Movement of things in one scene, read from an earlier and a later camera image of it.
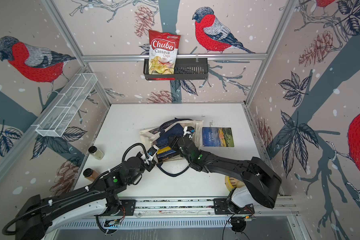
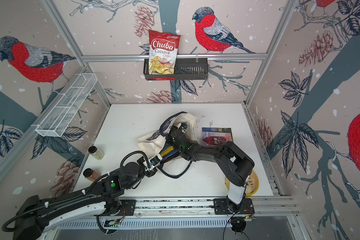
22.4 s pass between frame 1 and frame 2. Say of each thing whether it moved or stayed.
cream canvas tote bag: moved
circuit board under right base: stayed
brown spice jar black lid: stayed
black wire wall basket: stayed
